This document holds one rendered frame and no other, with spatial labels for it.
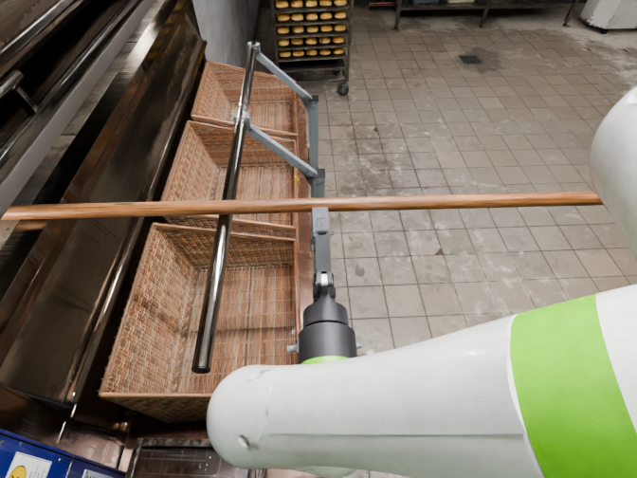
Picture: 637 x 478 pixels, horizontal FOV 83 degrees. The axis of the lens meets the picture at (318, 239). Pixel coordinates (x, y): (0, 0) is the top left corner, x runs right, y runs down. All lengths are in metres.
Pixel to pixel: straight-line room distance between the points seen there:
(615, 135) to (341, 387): 0.27
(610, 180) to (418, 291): 1.82
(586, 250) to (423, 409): 2.51
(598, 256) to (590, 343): 2.52
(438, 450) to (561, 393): 0.08
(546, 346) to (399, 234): 2.12
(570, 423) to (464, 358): 0.06
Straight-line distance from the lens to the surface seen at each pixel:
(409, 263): 2.20
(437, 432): 0.26
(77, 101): 0.78
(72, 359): 0.98
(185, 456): 1.01
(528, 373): 0.23
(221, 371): 1.25
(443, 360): 0.26
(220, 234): 0.75
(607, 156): 0.33
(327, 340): 0.55
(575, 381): 0.22
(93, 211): 0.86
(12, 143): 0.65
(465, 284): 2.21
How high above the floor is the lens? 1.73
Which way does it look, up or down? 50 degrees down
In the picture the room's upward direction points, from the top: straight up
